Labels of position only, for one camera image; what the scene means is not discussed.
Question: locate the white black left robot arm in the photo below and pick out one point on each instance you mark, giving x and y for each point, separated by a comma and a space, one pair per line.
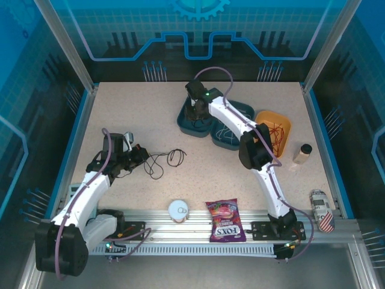
90, 195

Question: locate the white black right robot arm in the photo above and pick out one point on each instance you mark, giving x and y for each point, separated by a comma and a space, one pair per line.
231, 114

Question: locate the teal plastic bin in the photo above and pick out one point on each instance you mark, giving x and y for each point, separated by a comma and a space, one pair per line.
185, 126
231, 141

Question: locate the pale green calculator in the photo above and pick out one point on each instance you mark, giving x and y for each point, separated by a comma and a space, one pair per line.
76, 191

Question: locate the silver pull-tab tin can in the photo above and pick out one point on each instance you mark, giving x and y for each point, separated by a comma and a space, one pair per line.
178, 210

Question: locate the orange plastic bin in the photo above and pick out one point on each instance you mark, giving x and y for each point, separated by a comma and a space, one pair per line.
279, 120

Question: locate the black connector module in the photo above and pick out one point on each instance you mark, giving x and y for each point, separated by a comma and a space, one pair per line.
282, 252
115, 250

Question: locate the purple Fox's candy bag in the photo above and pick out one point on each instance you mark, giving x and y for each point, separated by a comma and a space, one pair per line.
225, 219

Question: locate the spice bottle with black lid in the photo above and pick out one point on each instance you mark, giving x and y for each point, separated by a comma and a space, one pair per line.
301, 155

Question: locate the striped drink can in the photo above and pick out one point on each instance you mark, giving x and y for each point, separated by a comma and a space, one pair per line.
322, 210

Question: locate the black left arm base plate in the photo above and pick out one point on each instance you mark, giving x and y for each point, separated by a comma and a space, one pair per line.
136, 227

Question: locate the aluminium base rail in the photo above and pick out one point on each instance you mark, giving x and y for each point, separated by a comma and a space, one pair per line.
197, 224

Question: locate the aluminium frame post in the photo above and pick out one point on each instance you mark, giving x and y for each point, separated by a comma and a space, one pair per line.
66, 42
332, 42

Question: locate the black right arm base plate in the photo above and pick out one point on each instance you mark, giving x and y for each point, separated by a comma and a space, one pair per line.
260, 230

